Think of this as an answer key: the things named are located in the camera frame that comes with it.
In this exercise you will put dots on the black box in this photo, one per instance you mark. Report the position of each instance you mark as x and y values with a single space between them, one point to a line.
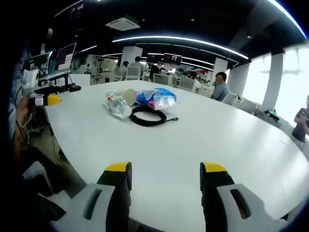
75 87

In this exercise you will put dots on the blue tissue packet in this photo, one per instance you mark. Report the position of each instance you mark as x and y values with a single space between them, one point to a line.
147 96

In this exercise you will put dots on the white table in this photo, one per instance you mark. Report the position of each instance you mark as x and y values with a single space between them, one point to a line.
169 145

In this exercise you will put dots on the ceiling air conditioner unit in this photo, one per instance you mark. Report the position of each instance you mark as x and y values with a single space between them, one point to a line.
123 23

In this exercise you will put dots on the open laptop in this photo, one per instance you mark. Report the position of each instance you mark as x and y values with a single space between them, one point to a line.
65 56

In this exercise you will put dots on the grey chair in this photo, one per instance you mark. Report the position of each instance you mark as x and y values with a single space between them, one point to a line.
36 176

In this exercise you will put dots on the person's left hand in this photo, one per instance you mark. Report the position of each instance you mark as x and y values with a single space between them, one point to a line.
23 111

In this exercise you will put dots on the wall screen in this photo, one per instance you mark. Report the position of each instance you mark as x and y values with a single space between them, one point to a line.
166 58

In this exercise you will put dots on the curved ceiling light strip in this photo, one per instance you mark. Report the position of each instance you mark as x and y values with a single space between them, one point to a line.
181 40
289 14

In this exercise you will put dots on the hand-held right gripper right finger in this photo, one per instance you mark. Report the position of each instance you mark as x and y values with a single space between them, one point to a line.
214 193

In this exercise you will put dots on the teal bag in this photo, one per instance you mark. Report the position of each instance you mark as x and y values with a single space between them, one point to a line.
272 114

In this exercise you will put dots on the clear plastic bottle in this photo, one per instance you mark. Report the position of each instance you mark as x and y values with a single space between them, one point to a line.
116 104

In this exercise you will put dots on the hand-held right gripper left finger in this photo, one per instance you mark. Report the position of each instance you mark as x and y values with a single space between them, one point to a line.
116 193

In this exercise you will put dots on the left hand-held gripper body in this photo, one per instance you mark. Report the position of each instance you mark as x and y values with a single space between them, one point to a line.
29 79

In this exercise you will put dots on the paper cup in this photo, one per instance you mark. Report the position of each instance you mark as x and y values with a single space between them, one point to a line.
130 96

